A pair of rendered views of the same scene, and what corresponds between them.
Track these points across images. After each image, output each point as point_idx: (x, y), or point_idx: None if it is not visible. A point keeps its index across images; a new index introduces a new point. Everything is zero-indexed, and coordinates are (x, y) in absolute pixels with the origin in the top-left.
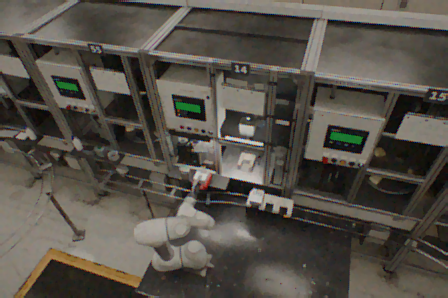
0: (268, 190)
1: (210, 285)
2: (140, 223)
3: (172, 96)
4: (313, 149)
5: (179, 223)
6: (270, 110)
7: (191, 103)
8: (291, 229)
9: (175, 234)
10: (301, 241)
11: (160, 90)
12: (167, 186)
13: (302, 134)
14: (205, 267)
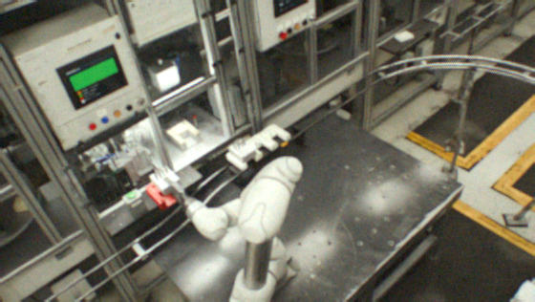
0: (224, 157)
1: (313, 271)
2: (243, 213)
3: (59, 72)
4: (267, 31)
5: (287, 159)
6: (204, 4)
7: (97, 62)
8: (296, 157)
9: (296, 175)
10: (317, 156)
11: (31, 75)
12: (121, 252)
13: (248, 17)
14: (286, 265)
